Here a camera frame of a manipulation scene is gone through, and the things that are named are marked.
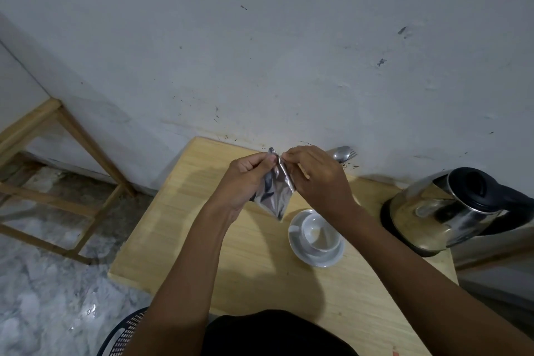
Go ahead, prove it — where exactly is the silver foil sachet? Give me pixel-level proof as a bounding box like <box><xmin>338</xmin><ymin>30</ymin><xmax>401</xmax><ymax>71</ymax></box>
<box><xmin>249</xmin><ymin>147</ymin><xmax>298</xmax><ymax>222</ymax></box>

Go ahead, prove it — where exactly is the wooden frame rack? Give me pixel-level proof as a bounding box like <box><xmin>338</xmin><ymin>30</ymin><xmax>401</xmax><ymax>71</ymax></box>
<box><xmin>0</xmin><ymin>98</ymin><xmax>137</xmax><ymax>265</ymax></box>

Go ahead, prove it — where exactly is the person's right forearm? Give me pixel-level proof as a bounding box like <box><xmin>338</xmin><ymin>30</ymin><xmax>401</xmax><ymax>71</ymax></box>
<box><xmin>321</xmin><ymin>201</ymin><xmax>534</xmax><ymax>356</ymax></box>

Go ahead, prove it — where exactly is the person's right hand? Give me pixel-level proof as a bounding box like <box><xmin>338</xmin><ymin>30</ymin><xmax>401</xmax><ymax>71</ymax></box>
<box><xmin>281</xmin><ymin>145</ymin><xmax>360</xmax><ymax>219</ymax></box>

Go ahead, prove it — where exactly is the person's left hand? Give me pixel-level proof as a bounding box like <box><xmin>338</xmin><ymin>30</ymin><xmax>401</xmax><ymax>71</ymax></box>
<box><xmin>206</xmin><ymin>152</ymin><xmax>278</xmax><ymax>224</ymax></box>

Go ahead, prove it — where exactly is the white saucer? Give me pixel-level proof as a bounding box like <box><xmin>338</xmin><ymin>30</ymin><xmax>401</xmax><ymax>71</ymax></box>
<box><xmin>288</xmin><ymin>209</ymin><xmax>346</xmax><ymax>269</ymax></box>

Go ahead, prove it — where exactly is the person's left forearm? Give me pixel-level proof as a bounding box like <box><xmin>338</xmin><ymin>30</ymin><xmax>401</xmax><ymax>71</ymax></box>
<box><xmin>123</xmin><ymin>201</ymin><xmax>235</xmax><ymax>356</ymax></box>

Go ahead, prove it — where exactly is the steel electric kettle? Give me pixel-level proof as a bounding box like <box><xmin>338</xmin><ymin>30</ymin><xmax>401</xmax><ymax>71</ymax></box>
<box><xmin>389</xmin><ymin>167</ymin><xmax>534</xmax><ymax>253</ymax></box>

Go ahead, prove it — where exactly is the white cup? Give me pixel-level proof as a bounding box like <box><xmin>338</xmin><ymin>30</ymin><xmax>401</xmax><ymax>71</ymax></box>
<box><xmin>300</xmin><ymin>214</ymin><xmax>342</xmax><ymax>253</ymax></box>

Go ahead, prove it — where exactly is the black perforated plastic basket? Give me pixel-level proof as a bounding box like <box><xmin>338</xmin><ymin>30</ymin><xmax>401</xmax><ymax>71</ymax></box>
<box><xmin>97</xmin><ymin>306</ymin><xmax>152</xmax><ymax>356</ymax></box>

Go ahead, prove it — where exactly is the person's black shirt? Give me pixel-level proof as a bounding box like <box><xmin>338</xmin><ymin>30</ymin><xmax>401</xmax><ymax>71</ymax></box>
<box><xmin>202</xmin><ymin>309</ymin><xmax>360</xmax><ymax>356</ymax></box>

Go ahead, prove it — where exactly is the metal spoon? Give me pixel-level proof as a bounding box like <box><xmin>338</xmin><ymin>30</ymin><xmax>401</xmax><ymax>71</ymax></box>
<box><xmin>325</xmin><ymin>146</ymin><xmax>351</xmax><ymax>163</ymax></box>

